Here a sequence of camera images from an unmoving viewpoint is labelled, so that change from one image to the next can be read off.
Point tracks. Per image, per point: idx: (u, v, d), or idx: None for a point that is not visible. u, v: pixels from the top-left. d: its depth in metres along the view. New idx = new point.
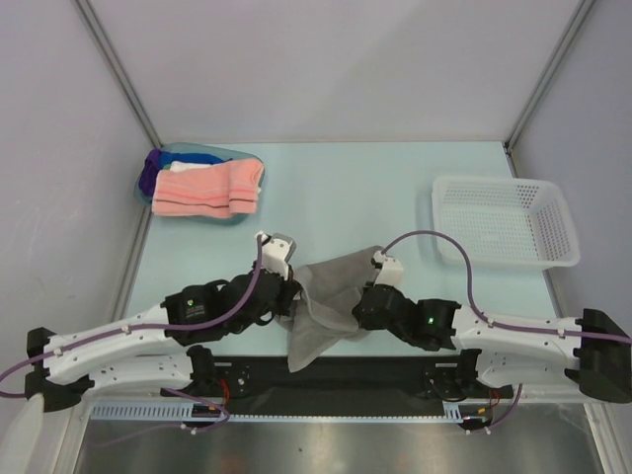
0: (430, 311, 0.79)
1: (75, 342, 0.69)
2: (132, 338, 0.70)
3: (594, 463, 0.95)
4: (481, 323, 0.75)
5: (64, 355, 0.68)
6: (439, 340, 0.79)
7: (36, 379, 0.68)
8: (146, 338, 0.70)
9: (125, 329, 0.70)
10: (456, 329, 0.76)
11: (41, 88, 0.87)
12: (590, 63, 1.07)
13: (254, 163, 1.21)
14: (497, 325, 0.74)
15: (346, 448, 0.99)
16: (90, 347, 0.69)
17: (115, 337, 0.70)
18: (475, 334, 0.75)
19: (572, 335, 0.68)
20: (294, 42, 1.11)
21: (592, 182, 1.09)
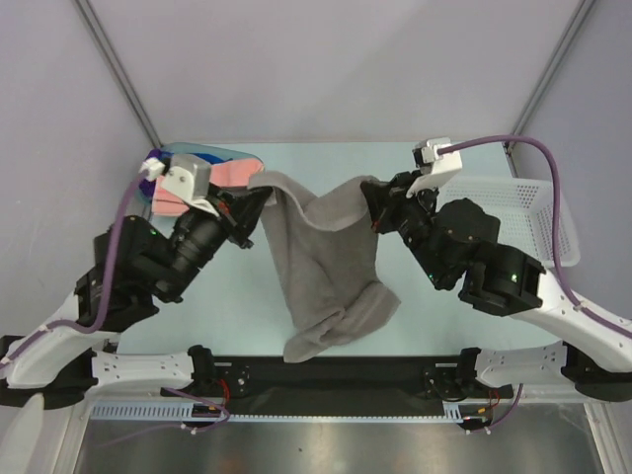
0: (513, 265, 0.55)
1: (16, 349, 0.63)
2: (55, 336, 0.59)
3: (594, 463, 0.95)
4: (568, 302, 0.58)
5: (12, 363, 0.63)
6: (510, 304, 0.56)
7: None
8: (66, 334, 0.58)
9: (43, 330, 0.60)
10: (543, 299, 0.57)
11: (41, 88, 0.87)
12: (591, 62, 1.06)
13: (254, 163, 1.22)
14: (587, 310, 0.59)
15: (346, 449, 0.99)
16: (29, 351, 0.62)
17: (39, 341, 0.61)
18: (559, 313, 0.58)
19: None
20: (294, 41, 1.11)
21: (592, 181, 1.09)
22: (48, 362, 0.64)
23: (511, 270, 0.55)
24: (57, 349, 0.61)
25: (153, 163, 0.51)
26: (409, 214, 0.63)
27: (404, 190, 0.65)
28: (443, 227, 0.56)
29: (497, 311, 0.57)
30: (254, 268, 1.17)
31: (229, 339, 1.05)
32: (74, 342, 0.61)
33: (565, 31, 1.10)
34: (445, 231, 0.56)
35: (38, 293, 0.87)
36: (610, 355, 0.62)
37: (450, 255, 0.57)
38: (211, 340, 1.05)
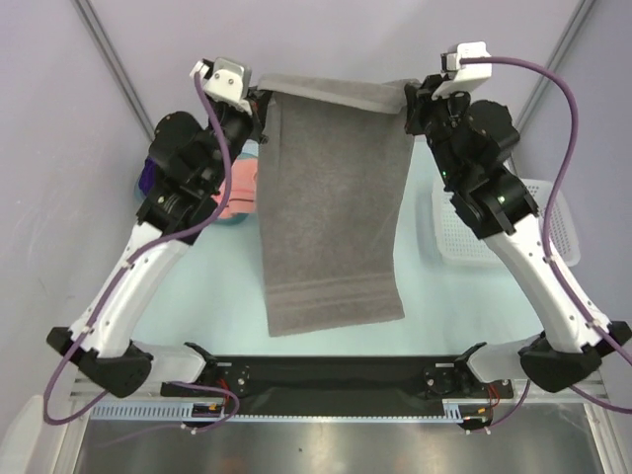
0: (509, 190, 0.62)
1: (96, 308, 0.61)
2: (141, 267, 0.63)
3: (594, 463, 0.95)
4: (538, 248, 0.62)
5: (98, 326, 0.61)
6: (485, 220, 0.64)
7: (90, 369, 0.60)
8: (156, 253, 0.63)
9: (127, 266, 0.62)
10: (515, 231, 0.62)
11: (41, 89, 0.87)
12: (589, 64, 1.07)
13: (252, 163, 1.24)
14: (552, 266, 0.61)
15: (346, 449, 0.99)
16: (111, 300, 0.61)
17: (124, 279, 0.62)
18: (524, 254, 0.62)
19: (597, 331, 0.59)
20: (294, 40, 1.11)
21: (591, 181, 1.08)
22: (132, 311, 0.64)
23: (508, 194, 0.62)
24: (142, 282, 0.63)
25: (201, 64, 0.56)
26: (435, 115, 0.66)
27: (430, 91, 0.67)
28: (467, 116, 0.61)
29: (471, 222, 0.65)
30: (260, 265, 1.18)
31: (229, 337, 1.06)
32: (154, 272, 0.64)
33: (565, 32, 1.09)
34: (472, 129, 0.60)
35: (37, 293, 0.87)
36: (557, 324, 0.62)
37: (464, 152, 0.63)
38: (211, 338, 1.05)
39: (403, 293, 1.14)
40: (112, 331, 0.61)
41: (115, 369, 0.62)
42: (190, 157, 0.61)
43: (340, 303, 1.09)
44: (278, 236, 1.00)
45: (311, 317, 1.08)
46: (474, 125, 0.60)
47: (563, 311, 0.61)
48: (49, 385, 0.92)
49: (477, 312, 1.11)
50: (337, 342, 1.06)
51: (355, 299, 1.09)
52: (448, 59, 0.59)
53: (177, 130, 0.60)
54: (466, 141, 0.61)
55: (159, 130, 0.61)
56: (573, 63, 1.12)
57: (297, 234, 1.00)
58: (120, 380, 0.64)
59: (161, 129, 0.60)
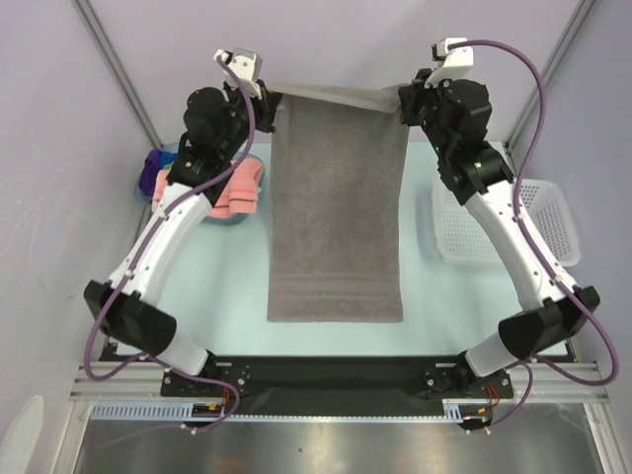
0: (485, 160, 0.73)
1: (136, 254, 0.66)
2: (176, 218, 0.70)
3: (594, 463, 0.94)
4: (509, 211, 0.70)
5: (138, 271, 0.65)
6: (463, 184, 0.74)
7: (131, 310, 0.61)
8: (189, 205, 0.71)
9: (164, 217, 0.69)
10: (488, 192, 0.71)
11: (41, 90, 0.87)
12: (589, 63, 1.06)
13: (253, 164, 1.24)
14: (522, 222, 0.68)
15: (346, 449, 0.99)
16: (149, 248, 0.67)
17: (162, 230, 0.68)
18: (496, 213, 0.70)
19: (560, 285, 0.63)
20: (294, 41, 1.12)
21: (591, 180, 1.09)
22: (165, 261, 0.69)
23: (483, 159, 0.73)
24: (177, 233, 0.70)
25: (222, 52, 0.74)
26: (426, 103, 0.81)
27: (422, 81, 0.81)
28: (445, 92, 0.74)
29: (456, 190, 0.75)
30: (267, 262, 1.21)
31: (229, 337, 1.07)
32: (185, 227, 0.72)
33: (565, 31, 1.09)
34: (452, 103, 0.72)
35: (37, 293, 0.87)
36: (524, 281, 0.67)
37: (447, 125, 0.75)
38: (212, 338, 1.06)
39: (403, 294, 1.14)
40: (151, 276, 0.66)
41: (153, 314, 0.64)
42: (215, 121, 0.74)
43: (340, 299, 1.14)
44: (289, 223, 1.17)
45: (311, 306, 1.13)
46: (454, 99, 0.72)
47: (528, 268, 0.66)
48: (49, 385, 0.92)
49: (474, 313, 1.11)
50: (338, 342, 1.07)
51: (355, 297, 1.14)
52: (437, 49, 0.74)
53: (205, 101, 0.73)
54: (449, 116, 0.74)
55: (191, 102, 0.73)
56: (573, 62, 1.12)
57: (306, 225, 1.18)
58: (156, 330, 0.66)
59: (193, 101, 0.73)
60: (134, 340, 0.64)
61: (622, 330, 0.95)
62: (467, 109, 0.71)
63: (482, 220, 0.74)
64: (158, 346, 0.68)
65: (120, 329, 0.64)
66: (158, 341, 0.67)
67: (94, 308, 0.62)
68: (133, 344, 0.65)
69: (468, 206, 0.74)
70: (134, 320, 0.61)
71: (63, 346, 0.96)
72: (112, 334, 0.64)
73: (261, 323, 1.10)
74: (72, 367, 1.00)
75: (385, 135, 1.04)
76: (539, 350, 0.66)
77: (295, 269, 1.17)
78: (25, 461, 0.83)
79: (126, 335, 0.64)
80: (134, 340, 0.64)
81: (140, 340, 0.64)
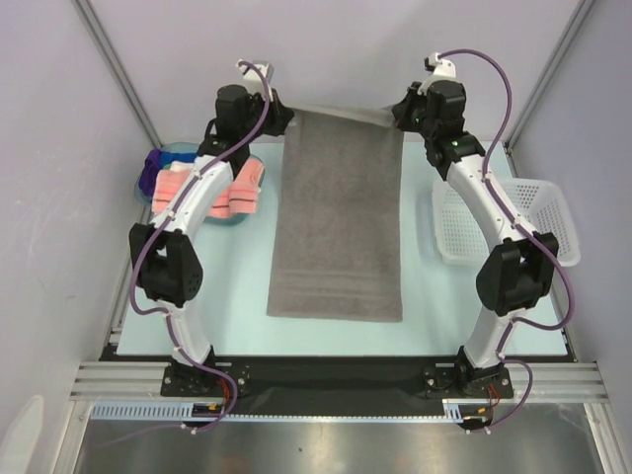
0: (461, 139, 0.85)
1: (176, 201, 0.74)
2: (207, 179, 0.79)
3: (594, 463, 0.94)
4: (479, 173, 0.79)
5: (179, 213, 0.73)
6: (441, 162, 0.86)
7: (177, 249, 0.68)
8: (218, 170, 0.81)
9: (198, 176, 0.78)
10: (464, 161, 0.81)
11: (40, 90, 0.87)
12: (588, 64, 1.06)
13: (254, 164, 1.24)
14: (488, 182, 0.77)
15: (347, 449, 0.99)
16: (187, 199, 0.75)
17: (195, 187, 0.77)
18: (466, 176, 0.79)
19: (519, 228, 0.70)
20: (294, 42, 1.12)
21: (591, 181, 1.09)
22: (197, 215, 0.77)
23: (460, 141, 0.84)
24: (207, 193, 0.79)
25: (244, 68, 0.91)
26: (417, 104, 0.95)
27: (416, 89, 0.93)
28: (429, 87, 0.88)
29: (440, 168, 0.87)
30: (268, 261, 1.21)
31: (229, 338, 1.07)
32: (212, 190, 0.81)
33: (565, 31, 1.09)
34: (432, 93, 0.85)
35: (38, 293, 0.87)
36: (492, 230, 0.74)
37: (432, 115, 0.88)
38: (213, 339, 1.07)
39: (403, 294, 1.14)
40: (189, 220, 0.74)
41: (191, 258, 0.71)
42: (238, 111, 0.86)
43: (341, 298, 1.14)
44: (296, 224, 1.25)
45: (312, 302, 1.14)
46: (433, 89, 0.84)
47: (493, 217, 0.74)
48: (49, 385, 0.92)
49: (470, 312, 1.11)
50: (338, 343, 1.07)
51: (355, 297, 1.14)
52: (430, 59, 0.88)
53: (231, 93, 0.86)
54: (431, 105, 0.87)
55: (221, 92, 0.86)
56: (573, 63, 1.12)
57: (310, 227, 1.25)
58: (191, 275, 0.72)
59: (222, 92, 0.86)
60: (169, 281, 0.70)
61: (621, 331, 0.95)
62: (441, 96, 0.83)
63: (459, 188, 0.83)
64: (190, 294, 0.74)
65: (158, 272, 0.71)
66: (192, 287, 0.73)
67: (136, 247, 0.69)
68: (166, 288, 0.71)
69: (450, 181, 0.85)
70: (179, 257, 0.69)
71: (63, 346, 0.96)
72: (148, 276, 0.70)
73: (261, 323, 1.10)
74: (72, 367, 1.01)
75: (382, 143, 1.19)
76: (512, 299, 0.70)
77: (297, 266, 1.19)
78: (26, 461, 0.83)
79: (163, 276, 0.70)
80: (168, 283, 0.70)
81: (176, 281, 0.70)
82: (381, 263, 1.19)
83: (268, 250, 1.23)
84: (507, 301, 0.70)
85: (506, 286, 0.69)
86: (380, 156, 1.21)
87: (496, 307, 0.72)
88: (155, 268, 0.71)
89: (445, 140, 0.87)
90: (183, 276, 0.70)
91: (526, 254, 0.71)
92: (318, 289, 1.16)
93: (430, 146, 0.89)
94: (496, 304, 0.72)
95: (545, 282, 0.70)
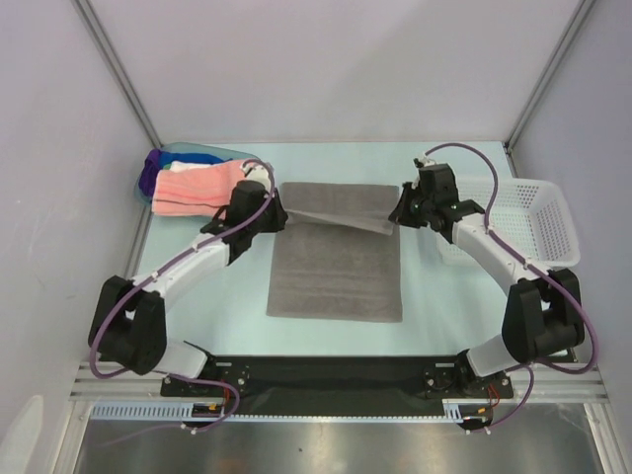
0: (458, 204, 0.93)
1: (165, 265, 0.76)
2: (202, 253, 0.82)
3: (594, 463, 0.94)
4: (481, 227, 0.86)
5: (161, 277, 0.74)
6: (445, 226, 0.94)
7: (147, 309, 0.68)
8: (215, 248, 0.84)
9: (195, 248, 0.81)
10: (464, 219, 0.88)
11: (40, 90, 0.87)
12: (588, 64, 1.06)
13: None
14: (492, 232, 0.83)
15: (346, 449, 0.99)
16: (173, 268, 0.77)
17: (187, 257, 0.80)
18: (470, 231, 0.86)
19: (532, 268, 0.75)
20: (293, 42, 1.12)
21: (591, 181, 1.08)
22: (178, 287, 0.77)
23: (458, 204, 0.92)
24: (197, 268, 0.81)
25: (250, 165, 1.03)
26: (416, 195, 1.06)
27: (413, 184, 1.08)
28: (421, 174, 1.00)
29: (448, 232, 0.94)
30: (269, 261, 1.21)
31: (229, 338, 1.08)
32: (203, 265, 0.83)
33: (565, 31, 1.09)
34: (422, 174, 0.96)
35: (37, 292, 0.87)
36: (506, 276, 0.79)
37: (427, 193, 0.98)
38: (213, 340, 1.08)
39: (404, 293, 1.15)
40: (169, 285, 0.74)
41: (156, 327, 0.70)
42: (251, 203, 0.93)
43: (340, 298, 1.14)
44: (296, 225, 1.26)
45: (313, 302, 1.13)
46: (422, 169, 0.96)
47: (504, 261, 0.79)
48: (49, 385, 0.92)
49: (468, 309, 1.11)
50: (338, 342, 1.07)
51: (355, 297, 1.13)
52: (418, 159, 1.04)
53: (249, 186, 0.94)
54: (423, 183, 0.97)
55: (240, 184, 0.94)
56: (572, 63, 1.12)
57: (309, 228, 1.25)
58: (150, 345, 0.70)
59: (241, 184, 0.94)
60: (126, 348, 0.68)
61: (621, 331, 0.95)
62: (430, 171, 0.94)
63: (468, 244, 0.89)
64: (142, 367, 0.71)
65: (119, 334, 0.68)
66: (145, 359, 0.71)
67: (108, 302, 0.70)
68: (121, 355, 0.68)
69: (457, 241, 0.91)
70: (148, 319, 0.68)
71: (63, 346, 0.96)
72: (108, 337, 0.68)
73: (261, 324, 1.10)
74: (72, 366, 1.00)
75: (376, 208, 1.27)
76: (542, 345, 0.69)
77: (298, 266, 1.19)
78: (26, 462, 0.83)
79: (120, 341, 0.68)
80: (125, 349, 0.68)
81: (133, 348, 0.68)
82: (381, 263, 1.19)
83: (268, 251, 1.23)
84: (537, 347, 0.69)
85: (534, 332, 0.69)
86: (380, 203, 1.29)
87: (525, 356, 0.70)
88: (117, 331, 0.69)
89: (445, 206, 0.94)
90: (142, 344, 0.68)
91: (548, 296, 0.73)
92: (319, 289, 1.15)
93: (433, 216, 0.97)
94: (526, 353, 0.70)
95: (577, 325, 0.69)
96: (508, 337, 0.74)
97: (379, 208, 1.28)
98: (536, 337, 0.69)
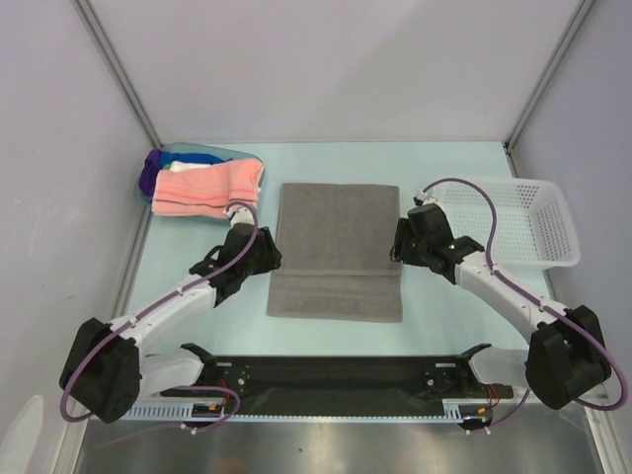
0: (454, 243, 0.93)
1: (145, 309, 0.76)
2: (187, 296, 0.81)
3: (594, 463, 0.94)
4: (486, 267, 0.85)
5: (140, 323, 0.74)
6: (446, 267, 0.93)
7: (118, 358, 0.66)
8: (202, 290, 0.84)
9: (179, 291, 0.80)
10: (465, 260, 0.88)
11: (39, 89, 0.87)
12: (588, 64, 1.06)
13: (254, 163, 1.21)
14: (498, 273, 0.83)
15: (346, 449, 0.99)
16: (153, 312, 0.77)
17: (169, 300, 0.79)
18: (474, 272, 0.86)
19: (549, 310, 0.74)
20: (293, 42, 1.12)
21: (592, 181, 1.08)
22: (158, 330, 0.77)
23: (455, 243, 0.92)
24: (180, 311, 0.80)
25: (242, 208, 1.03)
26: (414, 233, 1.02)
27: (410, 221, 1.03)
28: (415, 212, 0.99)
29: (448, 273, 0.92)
30: None
31: (229, 339, 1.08)
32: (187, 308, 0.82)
33: (566, 30, 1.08)
34: (411, 217, 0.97)
35: (37, 292, 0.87)
36: (519, 318, 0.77)
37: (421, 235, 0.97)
38: (214, 340, 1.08)
39: (404, 293, 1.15)
40: (148, 333, 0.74)
41: (129, 376, 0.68)
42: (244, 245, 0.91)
43: (341, 298, 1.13)
44: (296, 225, 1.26)
45: (313, 302, 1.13)
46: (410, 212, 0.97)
47: (517, 304, 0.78)
48: (49, 385, 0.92)
49: (467, 311, 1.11)
50: (338, 342, 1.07)
51: (355, 298, 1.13)
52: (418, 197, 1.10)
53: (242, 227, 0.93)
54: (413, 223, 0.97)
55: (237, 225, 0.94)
56: (572, 63, 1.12)
57: (309, 228, 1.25)
58: (121, 393, 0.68)
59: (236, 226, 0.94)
60: (96, 395, 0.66)
61: (621, 332, 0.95)
62: (419, 213, 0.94)
63: (475, 285, 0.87)
64: (112, 415, 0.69)
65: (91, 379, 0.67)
66: (116, 409, 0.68)
67: (84, 346, 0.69)
68: (91, 402, 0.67)
69: (461, 281, 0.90)
70: (119, 369, 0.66)
71: (63, 347, 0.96)
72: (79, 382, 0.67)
73: (261, 324, 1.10)
74: None
75: (376, 208, 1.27)
76: (573, 388, 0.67)
77: (298, 267, 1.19)
78: (26, 462, 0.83)
79: (91, 387, 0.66)
80: (96, 396, 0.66)
81: (103, 395, 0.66)
82: (381, 263, 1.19)
83: None
84: (568, 391, 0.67)
85: (562, 375, 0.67)
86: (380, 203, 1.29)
87: (557, 403, 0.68)
88: (90, 375, 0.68)
89: (442, 246, 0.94)
90: (111, 393, 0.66)
91: (568, 336, 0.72)
92: (319, 289, 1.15)
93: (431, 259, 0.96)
94: (557, 399, 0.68)
95: (603, 362, 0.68)
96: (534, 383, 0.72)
97: (379, 208, 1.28)
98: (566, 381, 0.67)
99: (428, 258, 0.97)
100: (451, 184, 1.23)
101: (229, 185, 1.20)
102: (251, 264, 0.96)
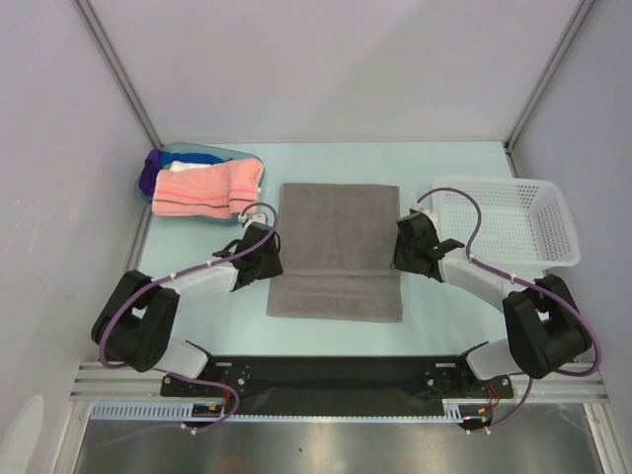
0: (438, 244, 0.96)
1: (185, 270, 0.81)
2: (212, 271, 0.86)
3: (594, 463, 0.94)
4: (463, 258, 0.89)
5: (178, 279, 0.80)
6: (433, 268, 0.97)
7: (157, 305, 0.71)
8: (226, 269, 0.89)
9: (209, 264, 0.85)
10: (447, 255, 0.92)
11: (40, 90, 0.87)
12: (588, 64, 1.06)
13: (254, 163, 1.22)
14: (474, 261, 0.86)
15: (346, 449, 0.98)
16: (188, 275, 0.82)
17: (200, 270, 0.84)
18: (455, 263, 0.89)
19: (518, 279, 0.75)
20: (294, 43, 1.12)
21: (592, 181, 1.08)
22: (186, 295, 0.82)
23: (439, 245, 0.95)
24: (207, 281, 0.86)
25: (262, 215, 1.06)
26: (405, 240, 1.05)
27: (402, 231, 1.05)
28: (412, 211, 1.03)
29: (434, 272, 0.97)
30: None
31: (229, 339, 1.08)
32: (211, 280, 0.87)
33: (565, 31, 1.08)
34: (399, 225, 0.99)
35: (37, 292, 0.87)
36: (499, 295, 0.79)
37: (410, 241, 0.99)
38: (214, 340, 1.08)
39: (403, 295, 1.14)
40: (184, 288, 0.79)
41: (163, 325, 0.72)
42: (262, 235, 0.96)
43: (340, 298, 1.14)
44: (296, 225, 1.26)
45: (313, 301, 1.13)
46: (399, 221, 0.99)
47: (492, 280, 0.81)
48: (50, 385, 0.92)
49: (466, 311, 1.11)
50: (338, 342, 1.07)
51: (355, 297, 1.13)
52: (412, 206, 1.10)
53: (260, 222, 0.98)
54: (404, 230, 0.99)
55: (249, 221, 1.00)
56: (572, 63, 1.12)
57: (309, 229, 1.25)
58: (154, 342, 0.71)
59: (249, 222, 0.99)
60: (130, 342, 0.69)
61: (620, 333, 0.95)
62: (407, 220, 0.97)
63: (456, 277, 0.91)
64: (143, 365, 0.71)
65: (125, 329, 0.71)
66: (146, 358, 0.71)
67: (121, 296, 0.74)
68: (124, 350, 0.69)
69: (447, 277, 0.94)
70: (157, 313, 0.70)
71: (63, 347, 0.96)
72: (116, 331, 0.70)
73: (261, 324, 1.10)
74: (72, 366, 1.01)
75: (375, 208, 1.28)
76: (551, 352, 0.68)
77: (298, 267, 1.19)
78: (26, 462, 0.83)
79: (126, 335, 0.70)
80: (128, 343, 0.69)
81: (136, 341, 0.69)
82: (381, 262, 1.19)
83: None
84: (547, 359, 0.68)
85: (539, 340, 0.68)
86: (380, 202, 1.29)
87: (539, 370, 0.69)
88: (124, 325, 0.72)
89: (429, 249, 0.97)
90: (145, 338, 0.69)
91: (543, 305, 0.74)
92: (319, 289, 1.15)
93: (418, 260, 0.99)
94: (538, 365, 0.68)
95: (579, 327, 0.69)
96: (515, 354, 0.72)
97: (379, 207, 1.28)
98: (542, 345, 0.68)
99: (415, 262, 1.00)
100: (449, 184, 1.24)
101: (229, 184, 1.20)
102: (263, 261, 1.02)
